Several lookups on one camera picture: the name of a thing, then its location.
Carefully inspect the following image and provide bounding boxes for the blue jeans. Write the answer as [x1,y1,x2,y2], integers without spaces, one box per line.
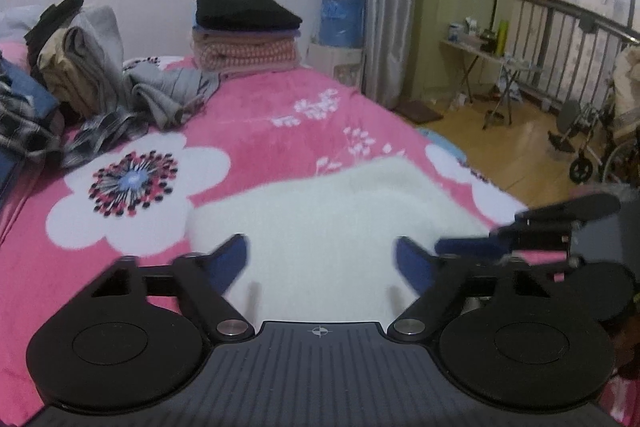
[0,57,63,202]

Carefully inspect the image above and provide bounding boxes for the black folded garment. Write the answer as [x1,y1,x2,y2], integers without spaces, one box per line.
[191,0,303,32]

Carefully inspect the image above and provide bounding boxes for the stack of folded clothes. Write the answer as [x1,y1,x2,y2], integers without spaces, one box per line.
[192,29,301,72]

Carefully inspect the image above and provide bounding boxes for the blue water bottle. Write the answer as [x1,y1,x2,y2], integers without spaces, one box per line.
[320,0,365,48]

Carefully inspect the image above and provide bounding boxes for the pale blue pillow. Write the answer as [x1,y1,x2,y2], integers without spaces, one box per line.
[0,4,56,42]

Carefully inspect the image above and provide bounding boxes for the grey quilted garment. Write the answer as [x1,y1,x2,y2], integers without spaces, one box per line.
[122,62,221,130]

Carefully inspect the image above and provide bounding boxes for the white fuzzy sweater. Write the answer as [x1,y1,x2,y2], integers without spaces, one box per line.
[187,157,496,323]

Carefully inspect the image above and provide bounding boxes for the metal window railing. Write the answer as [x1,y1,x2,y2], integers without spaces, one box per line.
[515,0,640,118]

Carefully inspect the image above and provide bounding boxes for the grey sweatshirt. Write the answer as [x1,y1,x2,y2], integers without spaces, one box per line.
[65,5,131,118]

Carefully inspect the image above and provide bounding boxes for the folding table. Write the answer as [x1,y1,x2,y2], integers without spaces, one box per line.
[440,37,546,130]

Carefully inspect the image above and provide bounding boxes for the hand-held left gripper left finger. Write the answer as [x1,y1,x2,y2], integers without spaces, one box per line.
[90,234,253,342]

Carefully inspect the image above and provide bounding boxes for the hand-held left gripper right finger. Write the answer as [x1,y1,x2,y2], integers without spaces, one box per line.
[387,237,548,341]

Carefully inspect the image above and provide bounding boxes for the black crumpled garment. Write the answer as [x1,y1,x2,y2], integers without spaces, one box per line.
[25,0,83,58]

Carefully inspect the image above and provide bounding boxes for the wheelchair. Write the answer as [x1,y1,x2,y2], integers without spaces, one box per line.
[547,99,640,185]

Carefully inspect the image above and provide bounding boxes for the pink floral blanket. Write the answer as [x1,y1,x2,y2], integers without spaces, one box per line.
[0,39,640,427]

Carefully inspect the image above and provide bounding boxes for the beige coat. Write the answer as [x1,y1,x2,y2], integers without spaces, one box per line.
[612,47,640,138]

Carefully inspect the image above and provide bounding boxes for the khaki pants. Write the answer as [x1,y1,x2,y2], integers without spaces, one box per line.
[37,27,101,118]

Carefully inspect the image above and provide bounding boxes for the brown doormat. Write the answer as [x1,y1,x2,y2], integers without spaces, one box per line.
[397,99,446,124]

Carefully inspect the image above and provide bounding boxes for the white water dispenser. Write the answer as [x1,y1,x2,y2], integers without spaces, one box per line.
[306,42,363,85]

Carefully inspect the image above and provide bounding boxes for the black white plaid shirt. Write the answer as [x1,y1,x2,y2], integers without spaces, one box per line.
[0,79,151,170]

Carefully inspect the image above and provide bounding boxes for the grey striped curtain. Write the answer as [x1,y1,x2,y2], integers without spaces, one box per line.
[352,0,431,110]

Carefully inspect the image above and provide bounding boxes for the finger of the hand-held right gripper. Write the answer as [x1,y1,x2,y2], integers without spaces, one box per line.
[435,232,571,258]
[515,193,622,228]

